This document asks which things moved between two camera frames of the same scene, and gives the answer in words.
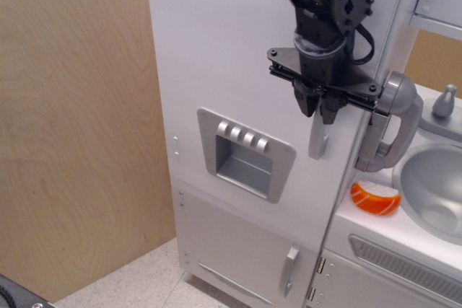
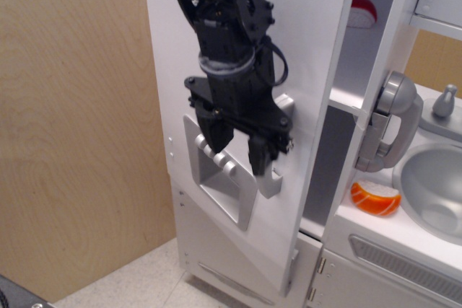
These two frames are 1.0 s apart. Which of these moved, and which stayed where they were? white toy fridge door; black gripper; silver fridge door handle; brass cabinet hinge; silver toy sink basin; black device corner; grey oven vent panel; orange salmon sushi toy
Moved: black gripper; white toy fridge door; silver fridge door handle
Stayed: silver toy sink basin; black device corner; orange salmon sushi toy; grey oven vent panel; brass cabinet hinge
